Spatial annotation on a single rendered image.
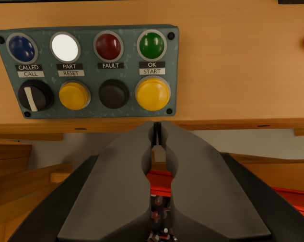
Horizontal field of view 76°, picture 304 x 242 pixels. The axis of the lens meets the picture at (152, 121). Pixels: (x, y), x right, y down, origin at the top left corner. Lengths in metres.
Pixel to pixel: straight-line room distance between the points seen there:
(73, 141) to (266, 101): 1.07
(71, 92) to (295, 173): 0.33
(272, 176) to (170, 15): 0.27
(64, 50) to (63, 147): 1.05
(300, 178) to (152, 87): 0.28
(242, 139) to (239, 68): 0.99
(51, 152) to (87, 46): 1.09
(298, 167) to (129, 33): 0.31
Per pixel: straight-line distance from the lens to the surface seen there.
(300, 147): 1.37
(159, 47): 0.17
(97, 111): 0.19
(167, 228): 0.23
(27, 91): 0.19
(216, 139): 1.15
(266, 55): 0.25
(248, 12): 0.27
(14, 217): 0.40
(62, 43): 0.18
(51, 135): 1.10
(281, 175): 0.36
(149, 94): 0.17
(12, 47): 0.20
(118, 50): 0.17
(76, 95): 0.18
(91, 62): 0.18
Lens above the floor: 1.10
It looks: 83 degrees down
